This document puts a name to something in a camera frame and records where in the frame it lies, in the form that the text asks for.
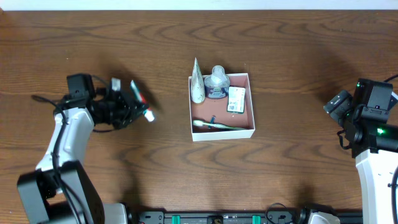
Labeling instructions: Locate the teal small packet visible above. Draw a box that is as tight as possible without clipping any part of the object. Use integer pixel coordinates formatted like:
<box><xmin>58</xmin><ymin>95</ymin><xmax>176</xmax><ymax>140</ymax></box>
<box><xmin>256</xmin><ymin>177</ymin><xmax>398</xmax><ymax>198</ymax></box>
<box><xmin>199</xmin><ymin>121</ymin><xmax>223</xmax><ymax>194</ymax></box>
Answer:
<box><xmin>130</xmin><ymin>80</ymin><xmax>155</xmax><ymax>122</ymax></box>

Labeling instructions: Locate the green white toothbrush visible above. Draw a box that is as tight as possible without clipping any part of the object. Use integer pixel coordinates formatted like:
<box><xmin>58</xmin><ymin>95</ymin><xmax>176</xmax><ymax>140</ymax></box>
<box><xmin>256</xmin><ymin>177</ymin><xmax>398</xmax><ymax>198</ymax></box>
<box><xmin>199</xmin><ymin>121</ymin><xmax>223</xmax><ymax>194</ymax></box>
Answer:
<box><xmin>192</xmin><ymin>119</ymin><xmax>245</xmax><ymax>131</ymax></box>

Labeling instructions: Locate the blue disposable razor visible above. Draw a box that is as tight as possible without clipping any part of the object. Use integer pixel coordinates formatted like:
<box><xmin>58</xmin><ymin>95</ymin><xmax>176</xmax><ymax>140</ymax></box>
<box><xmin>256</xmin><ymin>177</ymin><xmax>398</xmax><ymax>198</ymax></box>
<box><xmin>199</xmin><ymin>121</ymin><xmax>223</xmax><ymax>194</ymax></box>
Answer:
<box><xmin>208</xmin><ymin>115</ymin><xmax>216</xmax><ymax>129</ymax></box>

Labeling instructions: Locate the clear foam soap pump bottle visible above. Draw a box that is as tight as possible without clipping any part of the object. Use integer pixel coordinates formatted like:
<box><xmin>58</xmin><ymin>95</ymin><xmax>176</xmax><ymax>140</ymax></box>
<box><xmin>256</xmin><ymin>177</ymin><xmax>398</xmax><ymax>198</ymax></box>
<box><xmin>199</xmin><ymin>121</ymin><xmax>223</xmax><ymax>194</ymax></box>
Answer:
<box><xmin>204</xmin><ymin>65</ymin><xmax>230</xmax><ymax>99</ymax></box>

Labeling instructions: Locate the green Dettol soap box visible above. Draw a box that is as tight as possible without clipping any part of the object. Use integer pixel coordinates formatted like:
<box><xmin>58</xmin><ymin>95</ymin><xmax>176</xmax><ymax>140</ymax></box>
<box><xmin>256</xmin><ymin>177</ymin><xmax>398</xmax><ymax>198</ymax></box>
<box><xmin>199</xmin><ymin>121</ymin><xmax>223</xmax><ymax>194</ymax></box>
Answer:
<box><xmin>227</xmin><ymin>86</ymin><xmax>246</xmax><ymax>114</ymax></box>

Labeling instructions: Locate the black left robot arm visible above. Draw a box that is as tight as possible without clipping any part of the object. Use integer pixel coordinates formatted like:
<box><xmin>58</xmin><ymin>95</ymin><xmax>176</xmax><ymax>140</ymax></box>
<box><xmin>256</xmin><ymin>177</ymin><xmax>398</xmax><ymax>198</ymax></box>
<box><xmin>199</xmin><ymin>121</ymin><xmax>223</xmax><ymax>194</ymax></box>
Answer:
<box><xmin>17</xmin><ymin>73</ymin><xmax>149</xmax><ymax>223</ymax></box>

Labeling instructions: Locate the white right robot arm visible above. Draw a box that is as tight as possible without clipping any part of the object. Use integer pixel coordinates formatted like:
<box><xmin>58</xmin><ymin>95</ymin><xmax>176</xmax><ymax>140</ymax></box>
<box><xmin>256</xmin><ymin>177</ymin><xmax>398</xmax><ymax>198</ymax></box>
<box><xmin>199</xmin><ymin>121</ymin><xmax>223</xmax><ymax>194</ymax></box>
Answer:
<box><xmin>323</xmin><ymin>78</ymin><xmax>397</xmax><ymax>223</ymax></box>

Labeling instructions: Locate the white Pantene tube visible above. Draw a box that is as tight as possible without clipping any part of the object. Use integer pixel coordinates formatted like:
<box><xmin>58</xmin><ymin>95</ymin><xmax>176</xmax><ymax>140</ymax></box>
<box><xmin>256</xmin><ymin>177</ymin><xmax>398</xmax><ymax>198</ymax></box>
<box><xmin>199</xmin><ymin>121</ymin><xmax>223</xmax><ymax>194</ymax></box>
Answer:
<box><xmin>190</xmin><ymin>58</ymin><xmax>205</xmax><ymax>104</ymax></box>

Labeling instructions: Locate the white box with pink interior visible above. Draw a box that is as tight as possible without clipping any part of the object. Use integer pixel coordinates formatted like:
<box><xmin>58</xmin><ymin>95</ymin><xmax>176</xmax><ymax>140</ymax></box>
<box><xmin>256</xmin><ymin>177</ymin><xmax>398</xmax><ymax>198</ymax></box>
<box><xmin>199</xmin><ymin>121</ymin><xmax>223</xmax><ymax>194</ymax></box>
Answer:
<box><xmin>190</xmin><ymin>73</ymin><xmax>256</xmax><ymax>142</ymax></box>

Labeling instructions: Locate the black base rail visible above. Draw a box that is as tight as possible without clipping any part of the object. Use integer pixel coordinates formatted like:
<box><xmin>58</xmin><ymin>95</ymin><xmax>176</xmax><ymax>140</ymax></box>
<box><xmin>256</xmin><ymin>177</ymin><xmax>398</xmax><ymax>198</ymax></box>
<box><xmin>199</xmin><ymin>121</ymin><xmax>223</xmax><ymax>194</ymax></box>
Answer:
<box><xmin>127</xmin><ymin>203</ymin><xmax>364</xmax><ymax>224</ymax></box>

